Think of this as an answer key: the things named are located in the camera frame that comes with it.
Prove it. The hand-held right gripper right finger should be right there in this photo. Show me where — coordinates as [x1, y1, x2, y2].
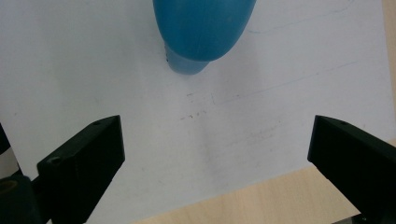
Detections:
[306, 115, 396, 224]

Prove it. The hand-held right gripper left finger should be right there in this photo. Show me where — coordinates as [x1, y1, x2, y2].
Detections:
[36, 114, 126, 224]

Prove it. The blue rubber air blower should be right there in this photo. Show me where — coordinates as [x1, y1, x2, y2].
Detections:
[151, 0, 258, 76]

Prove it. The white paper sheet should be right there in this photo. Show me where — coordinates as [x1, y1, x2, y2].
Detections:
[0, 0, 396, 224]

